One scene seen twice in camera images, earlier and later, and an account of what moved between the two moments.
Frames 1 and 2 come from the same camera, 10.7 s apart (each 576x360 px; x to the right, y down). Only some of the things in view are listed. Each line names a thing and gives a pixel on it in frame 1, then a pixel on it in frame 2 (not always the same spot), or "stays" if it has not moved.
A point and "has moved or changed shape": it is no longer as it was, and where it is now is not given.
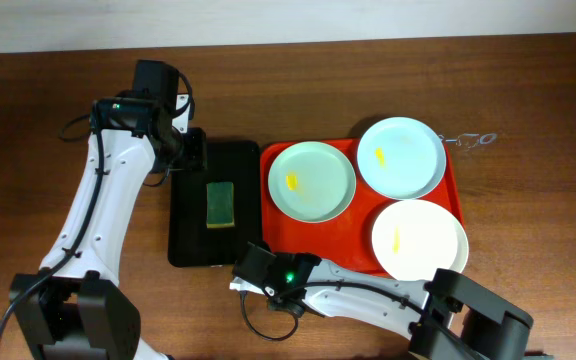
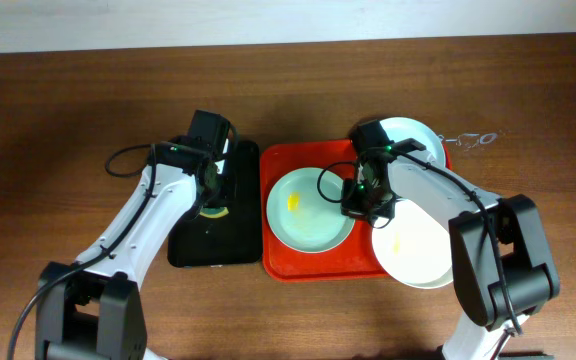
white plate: [413, 238] stays
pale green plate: [312, 182] has moved or changed shape
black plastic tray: [190, 242] stays
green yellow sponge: [220, 204] has moved or changed shape
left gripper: [195, 150] -> [210, 190]
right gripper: [272, 259] -> [347, 195]
